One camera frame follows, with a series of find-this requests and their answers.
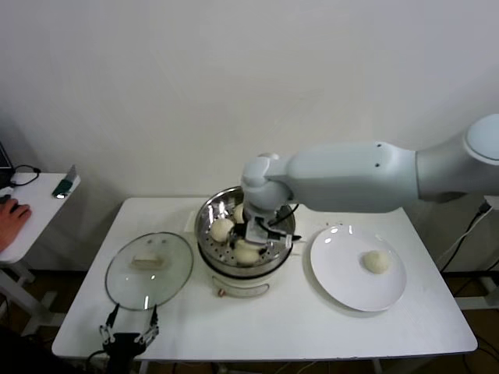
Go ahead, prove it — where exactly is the stainless steel steamer basket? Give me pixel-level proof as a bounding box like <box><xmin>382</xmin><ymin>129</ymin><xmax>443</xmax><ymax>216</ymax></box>
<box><xmin>193</xmin><ymin>185</ymin><xmax>297</xmax><ymax>270</ymax></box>

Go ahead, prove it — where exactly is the white power cable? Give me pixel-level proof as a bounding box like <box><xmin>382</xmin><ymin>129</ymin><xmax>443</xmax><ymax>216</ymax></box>
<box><xmin>437</xmin><ymin>228</ymin><xmax>471</xmax><ymax>261</ymax></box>

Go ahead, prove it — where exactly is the round white plate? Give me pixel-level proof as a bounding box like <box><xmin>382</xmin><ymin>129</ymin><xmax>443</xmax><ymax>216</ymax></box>
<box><xmin>310</xmin><ymin>224</ymin><xmax>408</xmax><ymax>313</ymax></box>

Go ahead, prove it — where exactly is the black right camera cable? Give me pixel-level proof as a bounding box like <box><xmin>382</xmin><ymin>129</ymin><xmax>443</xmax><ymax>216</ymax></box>
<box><xmin>268</xmin><ymin>202</ymin><xmax>300</xmax><ymax>228</ymax></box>

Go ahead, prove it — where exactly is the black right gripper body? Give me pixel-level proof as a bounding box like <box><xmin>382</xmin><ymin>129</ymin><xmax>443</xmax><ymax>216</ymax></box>
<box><xmin>243</xmin><ymin>217</ymin><xmax>274</xmax><ymax>245</ymax></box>

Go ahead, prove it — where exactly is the green and white gadget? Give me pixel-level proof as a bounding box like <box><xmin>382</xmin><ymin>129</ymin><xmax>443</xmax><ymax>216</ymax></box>
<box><xmin>51</xmin><ymin>164</ymin><xmax>78</xmax><ymax>200</ymax></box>

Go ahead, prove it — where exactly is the person's bare hand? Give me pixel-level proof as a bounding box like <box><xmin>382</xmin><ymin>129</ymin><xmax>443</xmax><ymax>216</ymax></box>
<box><xmin>0</xmin><ymin>198</ymin><xmax>34</xmax><ymax>255</ymax></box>

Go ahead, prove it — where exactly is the round glass lid cream handle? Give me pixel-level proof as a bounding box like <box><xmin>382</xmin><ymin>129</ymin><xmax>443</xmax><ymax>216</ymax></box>
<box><xmin>104</xmin><ymin>231</ymin><xmax>195</xmax><ymax>312</ymax></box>

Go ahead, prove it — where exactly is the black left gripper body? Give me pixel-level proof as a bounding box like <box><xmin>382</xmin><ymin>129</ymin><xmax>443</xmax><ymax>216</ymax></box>
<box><xmin>102</xmin><ymin>331</ymin><xmax>144</xmax><ymax>352</ymax></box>

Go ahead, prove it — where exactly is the thin black desk cable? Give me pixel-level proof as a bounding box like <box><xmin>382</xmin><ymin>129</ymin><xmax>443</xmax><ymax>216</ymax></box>
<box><xmin>9</xmin><ymin>164</ymin><xmax>41</xmax><ymax>189</ymax></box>

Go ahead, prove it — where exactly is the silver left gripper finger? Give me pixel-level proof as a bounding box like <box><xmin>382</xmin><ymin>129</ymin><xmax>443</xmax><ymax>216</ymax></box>
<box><xmin>133</xmin><ymin>304</ymin><xmax>161</xmax><ymax>344</ymax></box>
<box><xmin>97</xmin><ymin>303</ymin><xmax>120</xmax><ymax>344</ymax></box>

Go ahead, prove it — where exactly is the stainless steel steamer pot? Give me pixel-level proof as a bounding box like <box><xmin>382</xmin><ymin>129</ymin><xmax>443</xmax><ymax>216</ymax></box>
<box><xmin>183</xmin><ymin>210</ymin><xmax>307</xmax><ymax>299</ymax></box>

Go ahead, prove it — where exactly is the white floor frame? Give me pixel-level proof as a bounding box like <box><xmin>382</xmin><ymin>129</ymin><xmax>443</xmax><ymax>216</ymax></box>
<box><xmin>459</xmin><ymin>267</ymin><xmax>499</xmax><ymax>311</ymax></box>

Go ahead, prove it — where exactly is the dark computer monitor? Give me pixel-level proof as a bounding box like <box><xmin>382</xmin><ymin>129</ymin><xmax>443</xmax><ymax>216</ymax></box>
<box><xmin>0</xmin><ymin>141</ymin><xmax>15</xmax><ymax>188</ymax></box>

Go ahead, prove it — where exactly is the black power cable with adapter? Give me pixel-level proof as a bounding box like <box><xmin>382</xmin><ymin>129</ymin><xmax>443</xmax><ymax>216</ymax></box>
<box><xmin>439</xmin><ymin>193</ymin><xmax>499</xmax><ymax>270</ymax></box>

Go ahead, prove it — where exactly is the white side table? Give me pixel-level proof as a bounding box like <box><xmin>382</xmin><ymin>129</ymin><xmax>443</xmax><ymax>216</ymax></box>
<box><xmin>0</xmin><ymin>172</ymin><xmax>82</xmax><ymax>336</ymax></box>

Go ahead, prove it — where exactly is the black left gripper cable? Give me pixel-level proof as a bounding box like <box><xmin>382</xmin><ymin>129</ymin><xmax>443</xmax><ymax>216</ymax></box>
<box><xmin>87</xmin><ymin>349</ymin><xmax>108</xmax><ymax>374</ymax></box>

